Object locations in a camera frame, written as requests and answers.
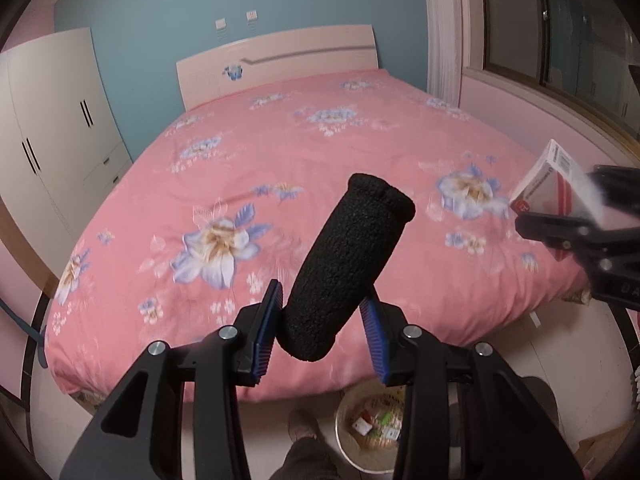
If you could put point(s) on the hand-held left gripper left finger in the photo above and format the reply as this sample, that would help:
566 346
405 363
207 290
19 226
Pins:
267 332

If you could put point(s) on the white wardrobe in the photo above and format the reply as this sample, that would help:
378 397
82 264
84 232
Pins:
50 110

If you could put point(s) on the person's left leg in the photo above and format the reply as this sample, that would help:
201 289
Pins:
305 460

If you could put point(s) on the dark glass window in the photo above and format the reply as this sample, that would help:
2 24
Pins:
575 25

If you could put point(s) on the brown cardboard box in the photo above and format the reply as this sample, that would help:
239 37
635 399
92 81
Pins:
605 442

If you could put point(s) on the bed with pink floral cover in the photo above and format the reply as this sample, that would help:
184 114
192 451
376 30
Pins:
350 150

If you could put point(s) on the white wooden bed frame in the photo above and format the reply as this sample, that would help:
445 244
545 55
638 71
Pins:
300 50

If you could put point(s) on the white round trash bin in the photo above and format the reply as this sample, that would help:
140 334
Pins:
345 442

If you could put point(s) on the black foam tube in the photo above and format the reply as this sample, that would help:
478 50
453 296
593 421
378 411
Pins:
345 260

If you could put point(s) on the black metal frame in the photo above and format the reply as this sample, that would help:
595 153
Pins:
39 340

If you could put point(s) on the white and red carton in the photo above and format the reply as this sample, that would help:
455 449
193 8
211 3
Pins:
545 185

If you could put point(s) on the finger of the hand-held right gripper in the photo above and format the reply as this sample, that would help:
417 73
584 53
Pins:
555 230
617 180

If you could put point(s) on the white moulded trim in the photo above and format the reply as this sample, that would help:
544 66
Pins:
450 25

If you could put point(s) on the brown slipper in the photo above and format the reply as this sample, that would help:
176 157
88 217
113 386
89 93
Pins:
302 425

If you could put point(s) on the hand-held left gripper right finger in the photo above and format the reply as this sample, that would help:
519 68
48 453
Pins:
374 337

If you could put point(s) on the white wall socket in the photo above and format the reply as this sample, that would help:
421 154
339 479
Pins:
220 23
251 16

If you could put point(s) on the small white box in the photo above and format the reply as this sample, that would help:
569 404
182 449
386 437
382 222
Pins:
361 427

